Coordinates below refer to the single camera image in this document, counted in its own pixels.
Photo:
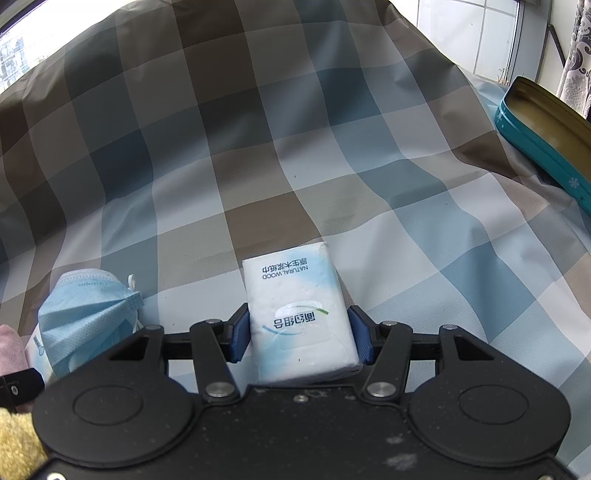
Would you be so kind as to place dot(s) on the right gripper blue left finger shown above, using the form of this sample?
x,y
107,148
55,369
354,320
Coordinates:
x,y
214,344

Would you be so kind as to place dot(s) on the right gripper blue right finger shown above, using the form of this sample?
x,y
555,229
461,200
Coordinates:
x,y
386,349

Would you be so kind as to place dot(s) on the yellow fluffy towel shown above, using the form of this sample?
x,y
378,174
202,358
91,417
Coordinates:
x,y
21,452

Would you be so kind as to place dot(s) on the white tissue pack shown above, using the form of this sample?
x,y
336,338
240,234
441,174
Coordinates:
x,y
298,321

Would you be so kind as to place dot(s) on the light blue face mask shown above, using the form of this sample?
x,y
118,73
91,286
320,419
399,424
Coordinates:
x,y
87,312

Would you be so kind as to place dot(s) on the pink soft cloth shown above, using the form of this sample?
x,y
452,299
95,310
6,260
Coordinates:
x,y
12,354

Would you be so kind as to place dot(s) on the white mask wrapper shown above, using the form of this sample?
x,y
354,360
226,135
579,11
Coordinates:
x,y
37,358

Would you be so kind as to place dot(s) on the checkered plaid cloth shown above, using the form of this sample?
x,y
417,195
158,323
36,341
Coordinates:
x,y
175,139

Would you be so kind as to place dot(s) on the teal metal tin lid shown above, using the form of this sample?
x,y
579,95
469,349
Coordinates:
x,y
550,133

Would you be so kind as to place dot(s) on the grey patterned curtain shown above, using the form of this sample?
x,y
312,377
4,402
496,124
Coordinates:
x,y
575,83

